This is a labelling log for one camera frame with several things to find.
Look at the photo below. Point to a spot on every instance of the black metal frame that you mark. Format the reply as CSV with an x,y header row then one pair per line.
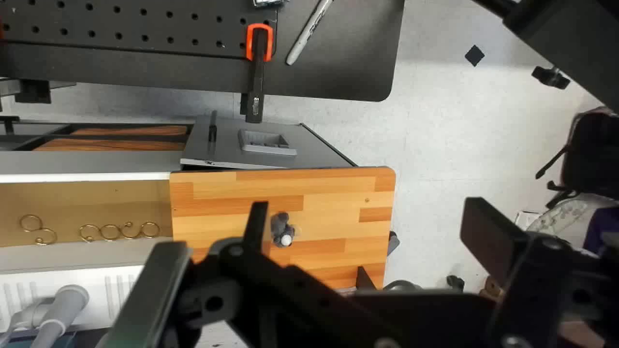
x,y
29,90

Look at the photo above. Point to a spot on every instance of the white and purple bag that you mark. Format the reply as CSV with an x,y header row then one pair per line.
x,y
580,215

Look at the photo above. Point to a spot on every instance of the black hanging utensil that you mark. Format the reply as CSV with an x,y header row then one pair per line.
x,y
255,84

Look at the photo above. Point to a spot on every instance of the wooden countertop slab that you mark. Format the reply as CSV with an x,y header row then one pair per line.
x,y
334,213

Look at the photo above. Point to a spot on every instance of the large black stand base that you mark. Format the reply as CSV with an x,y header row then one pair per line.
x,y
566,32

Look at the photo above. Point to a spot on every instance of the black caster wheel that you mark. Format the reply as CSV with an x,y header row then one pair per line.
x,y
551,76

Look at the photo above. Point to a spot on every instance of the black backpack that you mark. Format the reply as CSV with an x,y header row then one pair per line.
x,y
592,155

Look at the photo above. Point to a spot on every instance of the orange hook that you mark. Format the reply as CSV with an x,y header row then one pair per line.
x,y
247,41

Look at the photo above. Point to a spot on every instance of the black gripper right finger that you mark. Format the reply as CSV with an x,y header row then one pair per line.
x,y
493,235

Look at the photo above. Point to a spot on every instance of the grey plastic faucet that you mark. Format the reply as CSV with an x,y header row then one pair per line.
x,y
60,308

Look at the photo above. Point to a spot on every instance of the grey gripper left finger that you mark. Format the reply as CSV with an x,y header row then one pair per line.
x,y
147,296

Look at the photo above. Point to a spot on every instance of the silver hanging utensil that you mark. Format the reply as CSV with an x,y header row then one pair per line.
x,y
307,32

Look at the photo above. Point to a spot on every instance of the grey monitor back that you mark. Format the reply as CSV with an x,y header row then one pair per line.
x,y
160,39

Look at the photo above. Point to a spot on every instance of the small grey stuffed animal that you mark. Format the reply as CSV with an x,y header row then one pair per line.
x,y
282,231

